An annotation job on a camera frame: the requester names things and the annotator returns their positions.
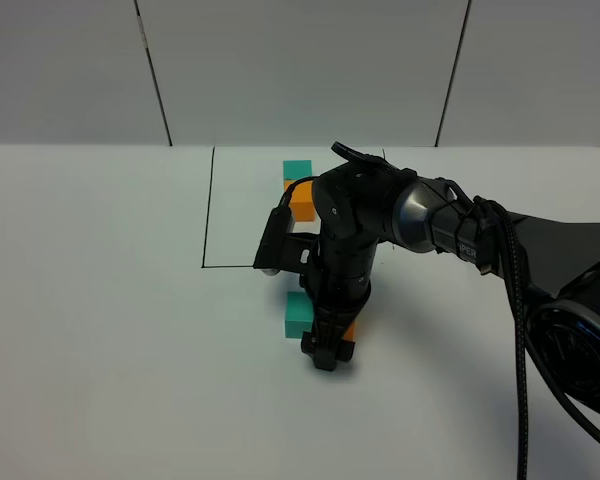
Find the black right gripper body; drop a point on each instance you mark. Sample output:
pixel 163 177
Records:
pixel 337 280

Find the orange template block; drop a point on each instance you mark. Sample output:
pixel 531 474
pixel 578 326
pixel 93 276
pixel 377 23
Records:
pixel 301 203

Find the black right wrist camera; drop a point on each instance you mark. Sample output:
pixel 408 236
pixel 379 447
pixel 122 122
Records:
pixel 280 249

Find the teal template block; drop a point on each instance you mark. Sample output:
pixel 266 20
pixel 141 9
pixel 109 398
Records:
pixel 296 169

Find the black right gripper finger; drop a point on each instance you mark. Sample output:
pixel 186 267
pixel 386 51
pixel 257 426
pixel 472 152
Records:
pixel 321 350
pixel 345 350

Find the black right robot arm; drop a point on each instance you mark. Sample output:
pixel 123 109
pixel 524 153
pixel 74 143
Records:
pixel 551 270

